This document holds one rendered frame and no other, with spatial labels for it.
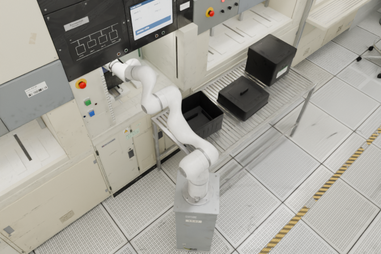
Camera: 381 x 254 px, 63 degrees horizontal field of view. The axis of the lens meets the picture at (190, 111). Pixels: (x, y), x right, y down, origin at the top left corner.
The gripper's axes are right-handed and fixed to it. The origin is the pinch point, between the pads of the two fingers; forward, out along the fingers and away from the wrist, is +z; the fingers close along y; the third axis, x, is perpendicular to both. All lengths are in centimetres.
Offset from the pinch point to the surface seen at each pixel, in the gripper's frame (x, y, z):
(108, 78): -14.7, -2.5, -8.4
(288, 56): -21, 117, -79
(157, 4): 42, 25, -34
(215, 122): -33, 34, -78
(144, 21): 35, 15, -34
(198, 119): -44, 34, -62
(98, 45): 33.1, -15.1, -31.7
